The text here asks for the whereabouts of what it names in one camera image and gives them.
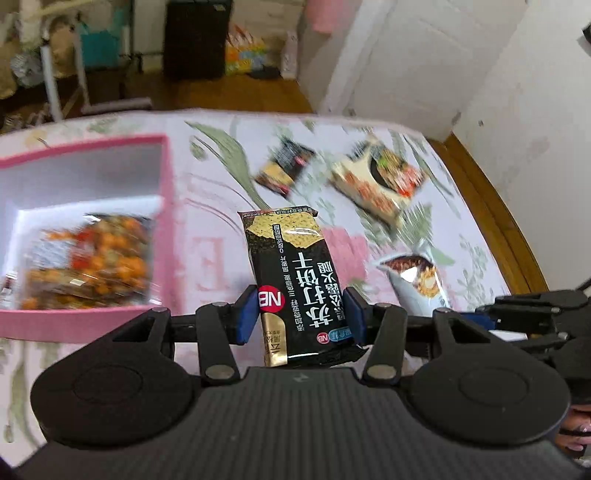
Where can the right hand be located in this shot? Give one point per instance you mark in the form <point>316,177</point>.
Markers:
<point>574,432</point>

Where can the black cracker packet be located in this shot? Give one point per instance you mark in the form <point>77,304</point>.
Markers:
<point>281,171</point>
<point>298,292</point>

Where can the teal bag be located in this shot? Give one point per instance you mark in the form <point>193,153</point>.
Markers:
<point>103,40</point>

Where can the black suitcase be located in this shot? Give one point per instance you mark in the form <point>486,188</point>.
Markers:
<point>194,39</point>

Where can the mixed nuts bag in box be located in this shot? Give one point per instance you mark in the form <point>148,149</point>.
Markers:
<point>104,261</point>

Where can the pink hanging bag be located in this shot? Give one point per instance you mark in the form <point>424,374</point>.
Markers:
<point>324,15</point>

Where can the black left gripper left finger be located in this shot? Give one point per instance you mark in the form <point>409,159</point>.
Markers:
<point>218,326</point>

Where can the beige instant noodle bag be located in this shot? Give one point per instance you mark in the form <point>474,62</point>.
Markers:
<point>378,180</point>

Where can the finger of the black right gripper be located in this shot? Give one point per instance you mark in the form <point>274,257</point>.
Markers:
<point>481,319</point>

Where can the colourful cardboard box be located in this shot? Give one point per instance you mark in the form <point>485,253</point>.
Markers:
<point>244,53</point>

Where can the wooden side table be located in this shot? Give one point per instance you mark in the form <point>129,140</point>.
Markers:
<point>71,10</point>

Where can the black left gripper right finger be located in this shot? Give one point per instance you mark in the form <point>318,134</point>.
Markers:
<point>383,327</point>

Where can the white door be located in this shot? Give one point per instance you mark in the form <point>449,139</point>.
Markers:
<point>415,63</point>

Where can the pink cardboard box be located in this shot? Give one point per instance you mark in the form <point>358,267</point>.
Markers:
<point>55,188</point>

